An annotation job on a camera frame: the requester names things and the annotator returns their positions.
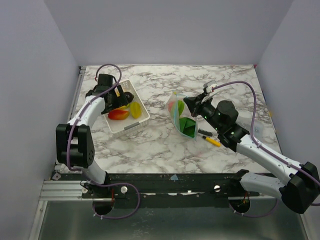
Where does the green toy leaf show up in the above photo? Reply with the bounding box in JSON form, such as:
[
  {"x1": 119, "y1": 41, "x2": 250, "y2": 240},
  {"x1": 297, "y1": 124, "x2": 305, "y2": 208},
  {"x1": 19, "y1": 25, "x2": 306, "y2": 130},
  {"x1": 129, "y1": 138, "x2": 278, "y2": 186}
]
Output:
[
  {"x1": 179, "y1": 117, "x2": 196, "y2": 138},
  {"x1": 177, "y1": 100, "x2": 185, "y2": 115}
]

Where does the clear zip top bag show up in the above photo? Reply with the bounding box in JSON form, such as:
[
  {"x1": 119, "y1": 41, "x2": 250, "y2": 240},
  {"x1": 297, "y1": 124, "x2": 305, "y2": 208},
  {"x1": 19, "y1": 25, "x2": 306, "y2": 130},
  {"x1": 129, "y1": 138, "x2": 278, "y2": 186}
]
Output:
[{"x1": 166, "y1": 91, "x2": 198, "y2": 140}]

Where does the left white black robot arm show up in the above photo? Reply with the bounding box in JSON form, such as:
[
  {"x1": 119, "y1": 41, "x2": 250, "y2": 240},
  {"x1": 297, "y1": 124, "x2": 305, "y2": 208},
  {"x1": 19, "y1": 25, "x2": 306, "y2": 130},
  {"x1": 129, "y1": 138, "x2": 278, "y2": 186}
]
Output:
[{"x1": 55, "y1": 73, "x2": 129, "y2": 198}]

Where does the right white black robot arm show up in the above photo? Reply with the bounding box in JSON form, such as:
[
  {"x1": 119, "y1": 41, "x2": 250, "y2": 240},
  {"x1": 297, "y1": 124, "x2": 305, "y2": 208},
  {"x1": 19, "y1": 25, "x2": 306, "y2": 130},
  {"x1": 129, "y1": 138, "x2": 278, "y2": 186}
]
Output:
[{"x1": 183, "y1": 93, "x2": 320, "y2": 214}]

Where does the orange red toy mango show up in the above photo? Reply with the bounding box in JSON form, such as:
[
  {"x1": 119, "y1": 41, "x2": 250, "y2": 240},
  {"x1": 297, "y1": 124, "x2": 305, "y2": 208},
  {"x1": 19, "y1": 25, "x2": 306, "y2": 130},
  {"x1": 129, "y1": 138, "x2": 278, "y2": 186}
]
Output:
[{"x1": 107, "y1": 109, "x2": 130, "y2": 121}]

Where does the yellow toy starfruit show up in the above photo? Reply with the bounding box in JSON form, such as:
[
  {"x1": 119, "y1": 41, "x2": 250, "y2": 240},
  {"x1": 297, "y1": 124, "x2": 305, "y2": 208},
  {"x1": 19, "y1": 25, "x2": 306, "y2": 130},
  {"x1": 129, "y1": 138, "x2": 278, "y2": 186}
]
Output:
[{"x1": 130, "y1": 102, "x2": 142, "y2": 119}]

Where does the white plastic basket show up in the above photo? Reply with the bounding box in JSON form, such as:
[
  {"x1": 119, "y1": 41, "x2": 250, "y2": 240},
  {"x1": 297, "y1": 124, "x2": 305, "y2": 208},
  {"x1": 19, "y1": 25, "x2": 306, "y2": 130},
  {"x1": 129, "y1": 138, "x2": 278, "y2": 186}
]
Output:
[{"x1": 103, "y1": 80, "x2": 150, "y2": 137}]

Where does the black comb strip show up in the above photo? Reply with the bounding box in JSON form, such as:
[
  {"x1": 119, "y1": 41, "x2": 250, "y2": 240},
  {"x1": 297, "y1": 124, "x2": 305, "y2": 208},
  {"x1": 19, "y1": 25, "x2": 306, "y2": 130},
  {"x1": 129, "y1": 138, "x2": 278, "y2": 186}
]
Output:
[{"x1": 198, "y1": 129, "x2": 213, "y2": 137}]

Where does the yellow black utility knife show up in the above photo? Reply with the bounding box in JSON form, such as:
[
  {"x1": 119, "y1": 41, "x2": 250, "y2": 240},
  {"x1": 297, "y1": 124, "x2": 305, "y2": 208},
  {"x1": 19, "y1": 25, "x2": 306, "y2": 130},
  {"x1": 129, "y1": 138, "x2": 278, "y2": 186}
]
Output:
[{"x1": 202, "y1": 135, "x2": 221, "y2": 147}]

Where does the clear plastic screw box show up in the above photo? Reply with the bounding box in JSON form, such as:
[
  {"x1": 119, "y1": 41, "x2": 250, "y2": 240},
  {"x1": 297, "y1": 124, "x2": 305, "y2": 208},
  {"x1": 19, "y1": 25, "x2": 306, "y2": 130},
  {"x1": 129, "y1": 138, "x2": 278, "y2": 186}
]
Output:
[{"x1": 236, "y1": 116, "x2": 274, "y2": 141}]

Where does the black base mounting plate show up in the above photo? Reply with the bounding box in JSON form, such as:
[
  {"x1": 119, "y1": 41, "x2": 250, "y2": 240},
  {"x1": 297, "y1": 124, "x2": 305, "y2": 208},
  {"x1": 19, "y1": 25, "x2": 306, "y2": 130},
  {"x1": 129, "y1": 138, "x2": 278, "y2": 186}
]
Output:
[{"x1": 40, "y1": 173, "x2": 251, "y2": 209}]

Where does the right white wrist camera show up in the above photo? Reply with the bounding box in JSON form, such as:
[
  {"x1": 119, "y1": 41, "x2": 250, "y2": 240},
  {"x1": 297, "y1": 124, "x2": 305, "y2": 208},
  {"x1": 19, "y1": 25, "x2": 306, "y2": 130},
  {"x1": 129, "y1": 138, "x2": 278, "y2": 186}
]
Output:
[{"x1": 203, "y1": 80, "x2": 218, "y2": 101}]

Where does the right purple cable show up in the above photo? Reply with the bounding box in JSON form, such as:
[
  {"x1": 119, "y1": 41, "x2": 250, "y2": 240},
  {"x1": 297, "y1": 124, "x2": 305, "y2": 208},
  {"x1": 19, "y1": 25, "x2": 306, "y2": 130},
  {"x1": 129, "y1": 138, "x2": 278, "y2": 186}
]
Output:
[{"x1": 211, "y1": 80, "x2": 320, "y2": 218}]

